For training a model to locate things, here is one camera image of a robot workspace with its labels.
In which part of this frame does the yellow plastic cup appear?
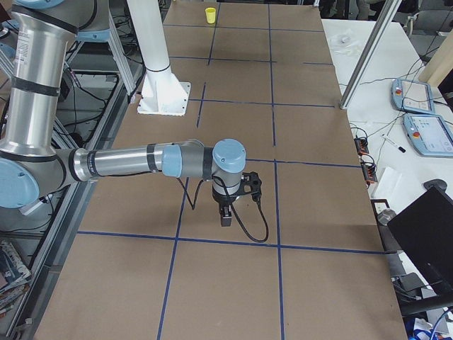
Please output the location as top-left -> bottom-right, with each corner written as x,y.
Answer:
205,7 -> 217,24

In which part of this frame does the metal cup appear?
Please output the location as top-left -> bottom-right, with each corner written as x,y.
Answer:
377,208 -> 396,226

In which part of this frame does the stack of books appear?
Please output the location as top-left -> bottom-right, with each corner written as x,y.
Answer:
1,239 -> 32,317

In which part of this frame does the brown cardboard table cover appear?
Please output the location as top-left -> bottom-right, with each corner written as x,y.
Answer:
35,1 -> 406,339

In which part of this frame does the white pillar with base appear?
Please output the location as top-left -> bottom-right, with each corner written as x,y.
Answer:
127,0 -> 191,116

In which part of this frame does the orange black connector lower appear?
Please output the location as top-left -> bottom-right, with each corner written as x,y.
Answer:
360,161 -> 378,186

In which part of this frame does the orange black connector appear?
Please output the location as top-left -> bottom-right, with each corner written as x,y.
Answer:
360,161 -> 378,186
354,137 -> 369,156

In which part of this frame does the orange black connector upper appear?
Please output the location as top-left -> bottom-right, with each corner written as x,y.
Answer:
354,137 -> 369,156

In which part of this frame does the black white marker pen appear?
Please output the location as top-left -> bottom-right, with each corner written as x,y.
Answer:
382,134 -> 406,153

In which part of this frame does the black monitor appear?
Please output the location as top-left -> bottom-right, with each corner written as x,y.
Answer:
388,187 -> 452,294

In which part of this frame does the clear plastic bag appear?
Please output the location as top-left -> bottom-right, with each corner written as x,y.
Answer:
328,29 -> 362,57

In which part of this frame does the upper blue teach pendant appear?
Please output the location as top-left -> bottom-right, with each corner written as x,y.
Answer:
391,78 -> 435,114

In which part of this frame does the blue teach pendant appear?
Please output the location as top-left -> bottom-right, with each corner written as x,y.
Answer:
403,113 -> 452,158
391,78 -> 435,114

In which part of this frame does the lower blue teach pendant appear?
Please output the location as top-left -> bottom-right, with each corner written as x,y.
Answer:
403,113 -> 452,158

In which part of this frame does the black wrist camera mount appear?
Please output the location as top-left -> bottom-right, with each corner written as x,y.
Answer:
236,171 -> 262,203

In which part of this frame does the aluminium frame post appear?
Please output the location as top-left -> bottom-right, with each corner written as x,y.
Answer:
340,0 -> 401,109

